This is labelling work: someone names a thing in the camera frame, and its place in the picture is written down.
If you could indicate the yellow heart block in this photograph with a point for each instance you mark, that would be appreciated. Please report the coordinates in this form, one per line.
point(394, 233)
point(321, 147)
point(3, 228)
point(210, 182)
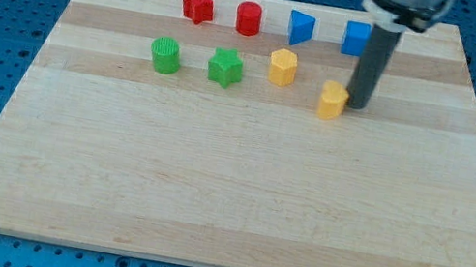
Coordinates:
point(332, 100)

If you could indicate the green star block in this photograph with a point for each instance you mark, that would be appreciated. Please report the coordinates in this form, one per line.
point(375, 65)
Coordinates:
point(225, 67)

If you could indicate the wooden board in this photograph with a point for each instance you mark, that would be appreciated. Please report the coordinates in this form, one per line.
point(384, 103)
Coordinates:
point(99, 151)

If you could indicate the yellow hexagon block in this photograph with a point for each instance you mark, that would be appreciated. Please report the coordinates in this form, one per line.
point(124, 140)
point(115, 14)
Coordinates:
point(283, 67)

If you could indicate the green cylinder block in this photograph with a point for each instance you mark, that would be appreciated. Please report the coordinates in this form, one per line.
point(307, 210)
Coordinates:
point(165, 55)

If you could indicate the red cylinder block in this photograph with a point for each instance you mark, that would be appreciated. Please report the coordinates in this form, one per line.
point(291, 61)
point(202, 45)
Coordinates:
point(248, 18)

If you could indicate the blue triangle block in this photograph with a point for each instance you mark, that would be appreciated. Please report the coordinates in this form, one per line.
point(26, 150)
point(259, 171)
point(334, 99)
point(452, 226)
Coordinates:
point(300, 27)

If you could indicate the red star block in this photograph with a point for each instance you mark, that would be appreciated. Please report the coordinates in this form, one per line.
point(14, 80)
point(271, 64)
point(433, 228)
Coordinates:
point(198, 11)

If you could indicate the blue cube block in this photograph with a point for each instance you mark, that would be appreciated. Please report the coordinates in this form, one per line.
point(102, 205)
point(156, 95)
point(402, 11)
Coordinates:
point(355, 37)

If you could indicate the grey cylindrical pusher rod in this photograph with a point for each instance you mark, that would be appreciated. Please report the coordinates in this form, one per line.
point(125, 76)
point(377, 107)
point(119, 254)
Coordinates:
point(371, 65)

